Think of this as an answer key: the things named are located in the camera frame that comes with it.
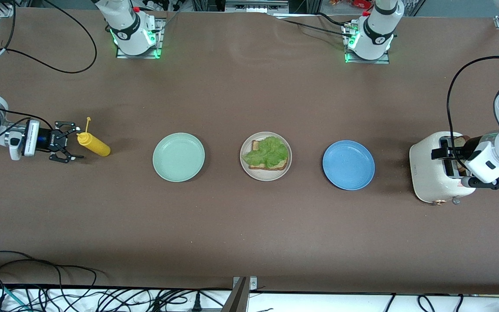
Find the white toaster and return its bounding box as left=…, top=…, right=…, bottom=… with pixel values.
left=409, top=131, right=477, bottom=205

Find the green lettuce leaf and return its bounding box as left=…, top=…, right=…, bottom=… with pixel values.
left=243, top=136, right=289, bottom=169

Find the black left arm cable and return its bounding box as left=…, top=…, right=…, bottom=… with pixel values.
left=446, top=56, right=499, bottom=169

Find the black cable tangle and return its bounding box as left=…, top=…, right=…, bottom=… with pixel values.
left=37, top=286, right=233, bottom=312

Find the pale green plate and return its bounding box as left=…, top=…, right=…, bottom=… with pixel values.
left=152, top=132, right=205, bottom=182

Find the yellow squeeze bottle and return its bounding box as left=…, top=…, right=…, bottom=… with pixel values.
left=76, top=117, right=111, bottom=157

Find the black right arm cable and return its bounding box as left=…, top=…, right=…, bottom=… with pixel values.
left=0, top=0, right=97, bottom=143

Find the brown bread slice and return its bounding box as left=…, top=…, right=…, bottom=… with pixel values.
left=249, top=140, right=288, bottom=171
left=453, top=136, right=471, bottom=174

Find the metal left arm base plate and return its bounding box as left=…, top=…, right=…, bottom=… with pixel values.
left=344, top=24, right=391, bottom=65

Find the black cable at arm base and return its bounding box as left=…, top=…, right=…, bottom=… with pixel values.
left=271, top=13, right=354, bottom=37

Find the blue plate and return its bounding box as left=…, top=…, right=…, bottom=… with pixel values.
left=322, top=140, right=376, bottom=191

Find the grey metal bracket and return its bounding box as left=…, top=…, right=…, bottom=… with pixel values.
left=221, top=276, right=258, bottom=312

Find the beige plate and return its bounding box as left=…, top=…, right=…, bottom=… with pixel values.
left=240, top=131, right=292, bottom=182

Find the teal cable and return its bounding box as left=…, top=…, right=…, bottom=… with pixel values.
left=0, top=282, right=31, bottom=312

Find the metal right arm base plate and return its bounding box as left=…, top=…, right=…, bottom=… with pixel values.
left=115, top=17, right=164, bottom=59

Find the long looping black cable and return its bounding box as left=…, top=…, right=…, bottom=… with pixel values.
left=0, top=250, right=105, bottom=302

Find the grey equipment box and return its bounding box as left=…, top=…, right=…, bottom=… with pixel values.
left=226, top=0, right=289, bottom=13

